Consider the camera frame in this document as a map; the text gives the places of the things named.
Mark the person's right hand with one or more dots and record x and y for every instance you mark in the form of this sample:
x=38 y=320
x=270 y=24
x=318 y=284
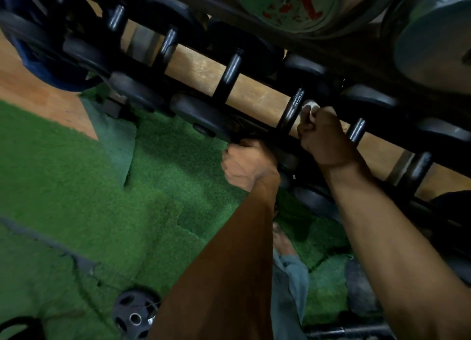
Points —
x=325 y=139

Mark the person's left hand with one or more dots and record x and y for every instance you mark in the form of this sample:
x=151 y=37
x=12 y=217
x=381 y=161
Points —
x=248 y=166

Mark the person's left fingers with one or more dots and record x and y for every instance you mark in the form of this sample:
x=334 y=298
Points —
x=241 y=147

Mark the person's right fingers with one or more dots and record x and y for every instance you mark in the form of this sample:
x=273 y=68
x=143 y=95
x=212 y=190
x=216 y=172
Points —
x=312 y=124

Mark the white cloth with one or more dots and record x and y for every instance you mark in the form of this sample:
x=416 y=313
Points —
x=310 y=109

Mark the person's right forearm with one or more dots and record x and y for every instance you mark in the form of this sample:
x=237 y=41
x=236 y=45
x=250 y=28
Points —
x=390 y=247

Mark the person's left forearm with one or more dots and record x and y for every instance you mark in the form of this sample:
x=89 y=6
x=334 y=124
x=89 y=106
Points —
x=228 y=269

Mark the row of black dumbbells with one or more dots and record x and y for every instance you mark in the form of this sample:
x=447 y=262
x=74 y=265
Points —
x=230 y=74

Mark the black metal dumbbell rack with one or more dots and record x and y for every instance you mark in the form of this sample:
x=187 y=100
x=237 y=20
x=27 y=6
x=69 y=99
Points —
x=368 y=68

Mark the person's foot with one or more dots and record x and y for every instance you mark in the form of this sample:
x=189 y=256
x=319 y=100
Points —
x=283 y=240

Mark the green weight plate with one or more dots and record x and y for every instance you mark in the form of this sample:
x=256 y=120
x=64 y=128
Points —
x=294 y=4

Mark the grey weight plate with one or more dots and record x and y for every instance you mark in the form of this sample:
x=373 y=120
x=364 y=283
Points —
x=430 y=37

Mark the grey-blue trouser leg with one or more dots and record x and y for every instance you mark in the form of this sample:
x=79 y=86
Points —
x=289 y=299

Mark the dark grey rubber object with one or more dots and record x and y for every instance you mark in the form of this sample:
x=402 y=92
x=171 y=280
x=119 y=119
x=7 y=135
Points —
x=360 y=288

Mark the small black weight plate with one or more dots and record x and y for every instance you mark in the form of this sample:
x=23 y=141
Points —
x=127 y=314

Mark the black barbell bar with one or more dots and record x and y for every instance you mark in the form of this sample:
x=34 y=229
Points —
x=349 y=331

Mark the blue round object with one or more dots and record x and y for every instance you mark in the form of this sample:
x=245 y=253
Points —
x=40 y=69

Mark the black curved object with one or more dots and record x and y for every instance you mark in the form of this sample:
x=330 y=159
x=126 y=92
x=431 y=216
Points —
x=22 y=327

